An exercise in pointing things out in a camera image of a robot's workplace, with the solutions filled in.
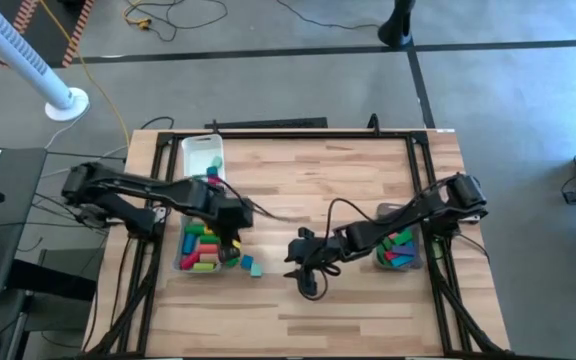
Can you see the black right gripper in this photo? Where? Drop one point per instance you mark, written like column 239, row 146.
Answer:
column 320, row 252

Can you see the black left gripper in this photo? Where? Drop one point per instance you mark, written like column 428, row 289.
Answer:
column 233, row 215

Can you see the small green block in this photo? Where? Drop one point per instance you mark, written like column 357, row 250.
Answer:
column 232, row 262

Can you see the small blue block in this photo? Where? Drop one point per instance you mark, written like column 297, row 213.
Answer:
column 246, row 261

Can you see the orange cylinder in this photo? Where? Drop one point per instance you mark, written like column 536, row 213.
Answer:
column 208, row 248

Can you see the brown wooden cylinder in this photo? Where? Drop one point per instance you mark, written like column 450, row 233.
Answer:
column 209, row 257

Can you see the yellow cylinder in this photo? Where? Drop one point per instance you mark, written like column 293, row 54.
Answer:
column 208, row 231

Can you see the lime green cylinder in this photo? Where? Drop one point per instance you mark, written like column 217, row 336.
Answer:
column 204, row 266

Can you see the blue cylinder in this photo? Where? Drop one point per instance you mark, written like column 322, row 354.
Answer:
column 188, row 243

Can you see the red cylinder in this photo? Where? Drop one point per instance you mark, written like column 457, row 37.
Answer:
column 189, row 261

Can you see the small red block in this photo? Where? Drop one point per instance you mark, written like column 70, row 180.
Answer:
column 213, row 179

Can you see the blue half-round block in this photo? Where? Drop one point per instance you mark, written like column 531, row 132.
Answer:
column 212, row 171

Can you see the long red block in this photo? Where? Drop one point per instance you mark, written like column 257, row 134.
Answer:
column 390, row 256

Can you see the purple rectangular block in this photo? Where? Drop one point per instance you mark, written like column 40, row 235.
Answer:
column 404, row 249

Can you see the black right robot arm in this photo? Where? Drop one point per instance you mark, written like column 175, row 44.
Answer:
column 418, row 212

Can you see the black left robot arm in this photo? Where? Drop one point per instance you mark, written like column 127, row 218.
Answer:
column 143, row 192

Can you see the small teal block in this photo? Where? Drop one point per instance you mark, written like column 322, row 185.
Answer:
column 216, row 161
column 256, row 270

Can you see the light grey plastic bin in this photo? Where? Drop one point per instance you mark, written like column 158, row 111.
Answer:
column 177, row 262

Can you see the white plastic bin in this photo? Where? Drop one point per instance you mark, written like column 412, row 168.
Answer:
column 198, row 155

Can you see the clear smoky plastic bin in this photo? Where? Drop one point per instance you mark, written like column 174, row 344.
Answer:
column 415, row 262

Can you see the black flat floor bar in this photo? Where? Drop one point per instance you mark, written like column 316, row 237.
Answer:
column 268, row 123

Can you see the black controller box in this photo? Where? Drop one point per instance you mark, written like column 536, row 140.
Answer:
column 90, row 216

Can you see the small black clamp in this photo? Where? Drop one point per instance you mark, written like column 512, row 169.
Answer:
column 373, row 124

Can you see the dark grey side desk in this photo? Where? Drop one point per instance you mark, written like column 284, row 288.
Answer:
column 13, row 180

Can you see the black stand base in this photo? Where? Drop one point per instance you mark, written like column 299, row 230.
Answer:
column 397, row 22

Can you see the white tower fan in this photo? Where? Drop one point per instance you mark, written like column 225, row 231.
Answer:
column 13, row 50

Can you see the black aluminium table frame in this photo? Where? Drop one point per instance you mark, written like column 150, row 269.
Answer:
column 318, row 135

